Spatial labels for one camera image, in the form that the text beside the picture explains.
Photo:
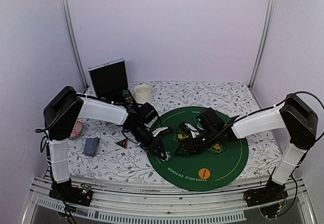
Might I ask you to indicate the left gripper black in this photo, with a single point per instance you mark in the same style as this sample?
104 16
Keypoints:
155 145

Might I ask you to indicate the orange big blind button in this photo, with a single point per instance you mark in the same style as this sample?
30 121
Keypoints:
204 173

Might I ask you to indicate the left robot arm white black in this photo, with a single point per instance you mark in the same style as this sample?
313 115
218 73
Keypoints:
68 106

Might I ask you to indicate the poker chip row right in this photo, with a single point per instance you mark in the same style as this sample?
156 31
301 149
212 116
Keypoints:
127 96

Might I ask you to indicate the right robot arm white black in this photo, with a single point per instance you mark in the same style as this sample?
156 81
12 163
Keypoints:
292 114

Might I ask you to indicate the white ceramic cup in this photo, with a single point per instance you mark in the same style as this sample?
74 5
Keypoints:
143 94

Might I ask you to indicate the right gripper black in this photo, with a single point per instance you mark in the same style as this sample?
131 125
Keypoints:
188 142

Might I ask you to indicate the left aluminium frame post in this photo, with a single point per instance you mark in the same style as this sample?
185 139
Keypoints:
73 42

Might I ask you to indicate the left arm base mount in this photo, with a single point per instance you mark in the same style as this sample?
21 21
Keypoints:
65 192

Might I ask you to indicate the blue playing card deck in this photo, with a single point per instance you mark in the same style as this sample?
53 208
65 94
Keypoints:
91 147

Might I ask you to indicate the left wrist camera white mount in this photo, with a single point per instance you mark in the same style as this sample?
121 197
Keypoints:
162 131

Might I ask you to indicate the green round poker mat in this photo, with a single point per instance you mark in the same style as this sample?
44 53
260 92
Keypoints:
226 161

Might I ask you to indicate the red patterned bowl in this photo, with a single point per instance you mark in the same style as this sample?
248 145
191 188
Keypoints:
77 130

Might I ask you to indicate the right aluminium frame post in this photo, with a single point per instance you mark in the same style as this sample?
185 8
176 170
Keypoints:
262 44

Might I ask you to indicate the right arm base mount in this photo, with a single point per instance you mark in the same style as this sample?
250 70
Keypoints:
269 193

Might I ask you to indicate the aluminium frame post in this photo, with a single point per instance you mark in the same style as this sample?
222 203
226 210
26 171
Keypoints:
73 42
262 44

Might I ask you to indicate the black triangular button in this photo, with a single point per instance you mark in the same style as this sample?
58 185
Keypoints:
123 143

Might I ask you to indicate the aluminium poker chip case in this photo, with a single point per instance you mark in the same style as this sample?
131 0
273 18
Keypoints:
109 80

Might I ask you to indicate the small poker chip stack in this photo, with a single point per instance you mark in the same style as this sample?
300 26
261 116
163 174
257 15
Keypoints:
166 156

